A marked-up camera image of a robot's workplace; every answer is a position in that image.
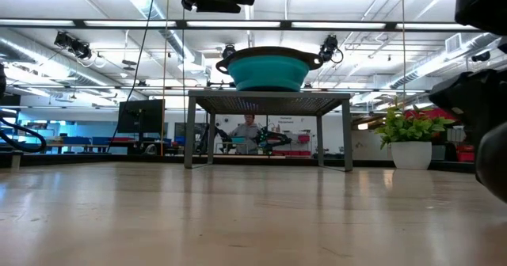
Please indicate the dark black round fruit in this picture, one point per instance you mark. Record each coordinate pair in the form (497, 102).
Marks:
(495, 163)

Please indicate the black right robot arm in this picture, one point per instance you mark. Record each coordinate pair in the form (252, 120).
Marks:
(483, 4)

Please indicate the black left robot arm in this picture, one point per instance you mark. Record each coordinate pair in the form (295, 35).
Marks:
(2, 80)

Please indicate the black background robot arm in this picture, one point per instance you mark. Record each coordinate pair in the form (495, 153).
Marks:
(218, 135)
(273, 139)

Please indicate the small green potted plant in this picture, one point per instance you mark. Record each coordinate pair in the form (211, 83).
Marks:
(410, 155)

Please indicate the red storage bin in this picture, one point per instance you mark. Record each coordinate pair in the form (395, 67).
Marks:
(303, 138)

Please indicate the grey perforated metal stand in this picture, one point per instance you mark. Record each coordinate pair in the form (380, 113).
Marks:
(269, 99)

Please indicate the blue collapsible colander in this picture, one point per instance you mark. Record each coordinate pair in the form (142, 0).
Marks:
(269, 74)

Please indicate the person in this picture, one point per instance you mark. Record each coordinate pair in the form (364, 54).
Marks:
(246, 133)

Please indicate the black monitor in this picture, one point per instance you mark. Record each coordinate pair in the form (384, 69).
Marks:
(140, 115)

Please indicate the blue storage bin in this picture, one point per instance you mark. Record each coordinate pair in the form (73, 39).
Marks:
(77, 141)

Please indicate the black overhead crossbar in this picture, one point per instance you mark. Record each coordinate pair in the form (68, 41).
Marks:
(79, 23)

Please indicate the black ceiling-mounted camera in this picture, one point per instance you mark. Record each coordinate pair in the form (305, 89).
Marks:
(328, 48)
(73, 45)
(229, 51)

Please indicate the black aluminium table frame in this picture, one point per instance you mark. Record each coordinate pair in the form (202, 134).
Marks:
(119, 160)

